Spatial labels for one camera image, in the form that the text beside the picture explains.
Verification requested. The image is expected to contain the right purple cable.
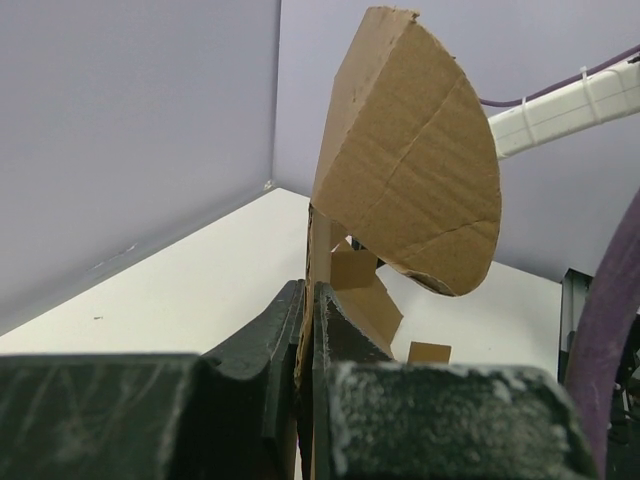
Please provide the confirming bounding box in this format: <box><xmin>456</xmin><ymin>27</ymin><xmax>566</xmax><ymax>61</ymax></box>
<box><xmin>478</xmin><ymin>43</ymin><xmax>640</xmax><ymax>108</ymax></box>

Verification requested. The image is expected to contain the brown cardboard box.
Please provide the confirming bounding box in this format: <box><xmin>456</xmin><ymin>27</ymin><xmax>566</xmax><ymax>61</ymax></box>
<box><xmin>294</xmin><ymin>6</ymin><xmax>502</xmax><ymax>479</ymax></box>

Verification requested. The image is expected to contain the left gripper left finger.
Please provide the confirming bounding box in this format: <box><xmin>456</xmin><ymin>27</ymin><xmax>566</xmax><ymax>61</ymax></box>
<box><xmin>1</xmin><ymin>280</ymin><xmax>304</xmax><ymax>479</ymax></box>

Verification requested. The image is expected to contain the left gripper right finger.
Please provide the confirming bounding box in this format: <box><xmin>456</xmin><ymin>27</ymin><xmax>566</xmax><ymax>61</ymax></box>
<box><xmin>308</xmin><ymin>283</ymin><xmax>598</xmax><ymax>479</ymax></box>

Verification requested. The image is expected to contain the purple cable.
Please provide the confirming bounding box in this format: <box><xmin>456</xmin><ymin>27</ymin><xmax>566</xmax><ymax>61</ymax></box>
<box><xmin>478</xmin><ymin>43</ymin><xmax>640</xmax><ymax>108</ymax></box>
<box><xmin>564</xmin><ymin>187</ymin><xmax>640</xmax><ymax>401</ymax></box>

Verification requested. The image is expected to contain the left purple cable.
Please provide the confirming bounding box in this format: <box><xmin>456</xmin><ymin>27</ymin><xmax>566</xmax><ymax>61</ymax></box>
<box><xmin>564</xmin><ymin>187</ymin><xmax>640</xmax><ymax>401</ymax></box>

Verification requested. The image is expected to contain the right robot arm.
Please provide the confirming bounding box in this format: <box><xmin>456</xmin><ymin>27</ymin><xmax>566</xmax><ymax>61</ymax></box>
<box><xmin>489</xmin><ymin>57</ymin><xmax>639</xmax><ymax>160</ymax></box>

